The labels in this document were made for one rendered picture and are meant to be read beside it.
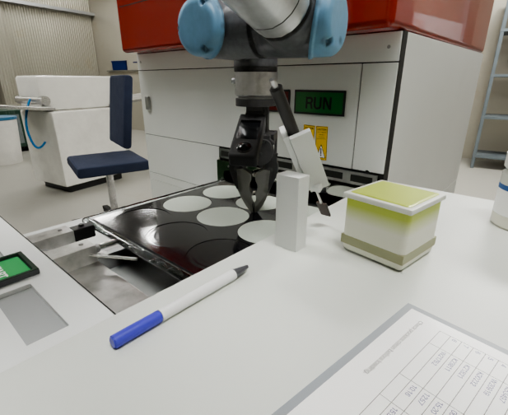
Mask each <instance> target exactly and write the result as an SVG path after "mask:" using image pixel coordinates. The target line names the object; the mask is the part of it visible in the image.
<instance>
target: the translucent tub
mask: <svg viewBox="0 0 508 415"><path fill-rule="evenodd" d="M343 196H344V197H346V198H347V210H346V218H345V227H344V232H343V233H342V234H341V241H342V242H343V247H344V248H346V249H349V250H351V251H352V252H355V253H357V254H360V255H362V256H365V257H367V258H368V259H372V260H374V261H376V262H378V263H382V264H384V265H386V266H388V267H391V268H394V269H396V270H402V269H404V268H406V267H407V266H408V265H409V264H411V263H413V262H414V261H416V260H417V259H419V258H421V257H422V256H423V255H424V254H426V253H428V252H429V251H431V248H432V246H433V245H434V244H435V242H436V236H435V231H436V224H437V220H438V216H439V211H440V204H441V201H443V200H445V199H446V194H441V193H437V192H433V191H430V190H425V189H419V188H415V187H412V186H407V185H404V184H397V183H394V182H389V181H386V180H379V181H376V182H374V183H371V184H366V185H363V186H361V187H358V188H355V189H351V190H348V191H346V192H344V194H343Z"/></svg>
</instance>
